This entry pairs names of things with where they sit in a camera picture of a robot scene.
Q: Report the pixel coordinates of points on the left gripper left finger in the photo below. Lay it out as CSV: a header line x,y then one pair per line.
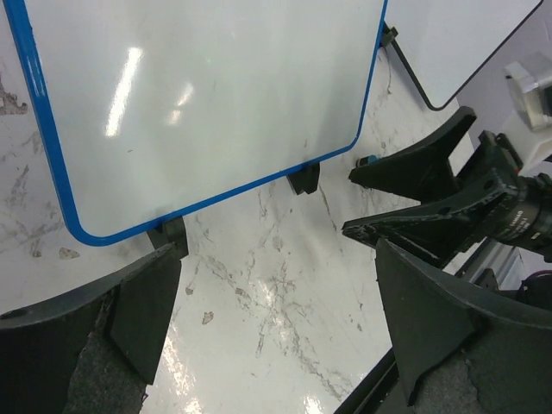
x,y
94,349

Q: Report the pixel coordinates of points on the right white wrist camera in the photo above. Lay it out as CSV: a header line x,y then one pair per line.
x,y
528,127

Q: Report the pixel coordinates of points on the large black-framed whiteboard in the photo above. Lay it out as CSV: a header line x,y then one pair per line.
x,y
443,44

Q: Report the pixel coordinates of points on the small whiteboard right foot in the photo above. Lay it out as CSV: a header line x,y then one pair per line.
x,y
305,180

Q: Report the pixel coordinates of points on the large whiteboard right foot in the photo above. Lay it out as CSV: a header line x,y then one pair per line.
x,y
388,36

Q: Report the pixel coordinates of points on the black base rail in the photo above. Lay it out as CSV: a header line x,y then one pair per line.
x,y
370,394

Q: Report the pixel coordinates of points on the aluminium slotted rail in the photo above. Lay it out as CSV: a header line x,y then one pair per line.
x,y
494,266

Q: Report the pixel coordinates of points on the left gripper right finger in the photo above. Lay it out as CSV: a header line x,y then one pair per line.
x,y
460,348

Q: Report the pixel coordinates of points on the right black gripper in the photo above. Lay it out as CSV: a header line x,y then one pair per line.
x,y
487,198

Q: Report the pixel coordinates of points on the small whiteboard foot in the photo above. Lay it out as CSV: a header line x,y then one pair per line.
x,y
171,232
305,180

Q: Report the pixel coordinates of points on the small whiteboard left foot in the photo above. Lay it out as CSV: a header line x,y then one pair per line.
x,y
171,232

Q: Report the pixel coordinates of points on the small blue-framed whiteboard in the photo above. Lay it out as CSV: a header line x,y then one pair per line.
x,y
150,110

